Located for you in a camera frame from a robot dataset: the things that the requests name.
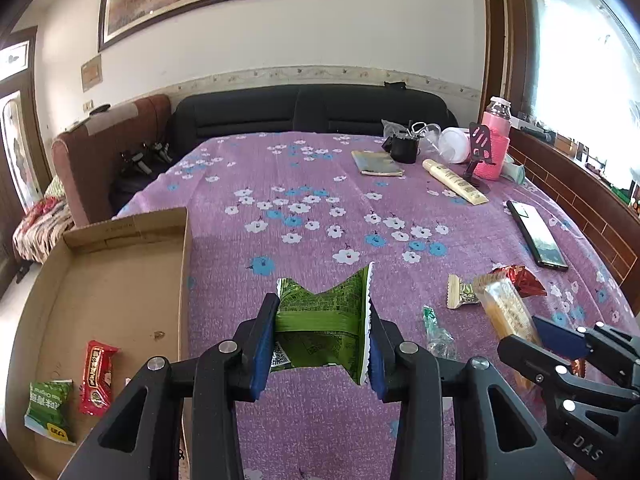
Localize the long clear biscuit packet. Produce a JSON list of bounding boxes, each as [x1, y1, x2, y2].
[[472, 280, 587, 394]]

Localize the brown armchair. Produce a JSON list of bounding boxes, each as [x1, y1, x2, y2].
[[51, 94, 172, 229]]

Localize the purple floral tablecloth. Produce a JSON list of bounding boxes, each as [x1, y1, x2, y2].
[[112, 131, 640, 480]]

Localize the olive green cloth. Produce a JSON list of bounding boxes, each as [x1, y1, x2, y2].
[[351, 150, 405, 178]]

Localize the black phone stand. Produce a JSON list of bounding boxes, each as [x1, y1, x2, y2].
[[462, 124, 494, 190]]

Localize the black sofa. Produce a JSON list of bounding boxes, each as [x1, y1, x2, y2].
[[107, 84, 459, 213]]

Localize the gold and white candy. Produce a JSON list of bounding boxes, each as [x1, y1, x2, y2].
[[446, 274, 482, 310]]

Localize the white cup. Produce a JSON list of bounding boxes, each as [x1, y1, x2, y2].
[[439, 127, 472, 165]]

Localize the clear plastic cup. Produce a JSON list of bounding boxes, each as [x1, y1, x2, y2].
[[417, 122, 444, 156]]

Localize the black smartphone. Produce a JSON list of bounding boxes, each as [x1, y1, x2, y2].
[[506, 200, 570, 272]]

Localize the red sausage snack packet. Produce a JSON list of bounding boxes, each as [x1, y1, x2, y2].
[[78, 340, 121, 417]]

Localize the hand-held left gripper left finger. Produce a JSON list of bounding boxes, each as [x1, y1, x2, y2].
[[57, 292, 281, 480]]

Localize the small windowsill ornaments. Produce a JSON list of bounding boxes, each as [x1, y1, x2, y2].
[[555, 132, 640, 207]]

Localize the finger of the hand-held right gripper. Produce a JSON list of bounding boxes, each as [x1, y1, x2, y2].
[[497, 334, 632, 402], [531, 315, 640, 362]]

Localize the clear wrapper with green end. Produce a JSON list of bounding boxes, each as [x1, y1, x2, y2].
[[421, 305, 459, 361]]

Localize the cream lotion tube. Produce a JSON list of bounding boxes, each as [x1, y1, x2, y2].
[[422, 158, 490, 206]]

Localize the red foil snack packet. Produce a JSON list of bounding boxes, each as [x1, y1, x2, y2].
[[489, 264, 549, 300]]

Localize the wooden door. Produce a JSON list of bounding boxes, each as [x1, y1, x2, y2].
[[0, 27, 54, 302]]

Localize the black handheld device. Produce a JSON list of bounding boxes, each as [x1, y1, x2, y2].
[[120, 142, 174, 179]]

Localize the black pot with clips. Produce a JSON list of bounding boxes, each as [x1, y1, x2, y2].
[[382, 120, 426, 165]]

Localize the black cylindrical rod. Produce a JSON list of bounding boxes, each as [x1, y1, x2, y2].
[[517, 126, 556, 144]]

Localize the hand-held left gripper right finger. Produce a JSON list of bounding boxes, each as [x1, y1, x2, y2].
[[366, 298, 574, 480]]

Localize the window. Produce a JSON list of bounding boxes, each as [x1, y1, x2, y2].
[[520, 0, 640, 201]]

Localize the pink knit-sleeved thermos bottle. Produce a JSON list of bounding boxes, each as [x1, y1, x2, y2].
[[472, 96, 514, 183]]

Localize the green snack packet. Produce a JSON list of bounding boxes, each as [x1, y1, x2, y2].
[[24, 379, 77, 446], [270, 262, 375, 386]]

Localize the small wall plaque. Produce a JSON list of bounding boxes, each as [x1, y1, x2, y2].
[[81, 54, 104, 93]]

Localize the cardboard box of snacks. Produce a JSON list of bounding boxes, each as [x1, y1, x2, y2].
[[12, 177, 76, 264]]

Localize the mint green cloth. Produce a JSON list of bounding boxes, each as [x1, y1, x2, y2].
[[501, 155, 526, 185]]

